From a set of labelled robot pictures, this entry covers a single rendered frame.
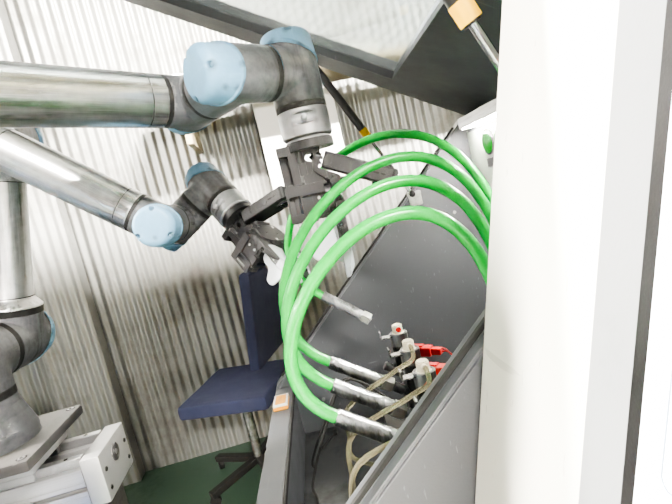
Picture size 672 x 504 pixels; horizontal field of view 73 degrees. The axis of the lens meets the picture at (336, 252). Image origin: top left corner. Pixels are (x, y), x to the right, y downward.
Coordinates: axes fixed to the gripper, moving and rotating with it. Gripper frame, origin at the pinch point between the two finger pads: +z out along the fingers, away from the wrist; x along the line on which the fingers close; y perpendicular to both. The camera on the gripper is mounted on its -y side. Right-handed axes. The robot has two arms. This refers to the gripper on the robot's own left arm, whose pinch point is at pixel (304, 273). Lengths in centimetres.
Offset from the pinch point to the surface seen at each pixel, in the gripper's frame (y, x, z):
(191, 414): 138, -76, -51
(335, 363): -1.5, 13.8, 19.5
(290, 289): -10.5, 24.5, 13.3
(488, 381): -22, 31, 35
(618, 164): -38, 42, 33
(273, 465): 22.2, 10.4, 20.6
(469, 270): -11.6, -36.9, 14.5
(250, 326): 93, -96, -62
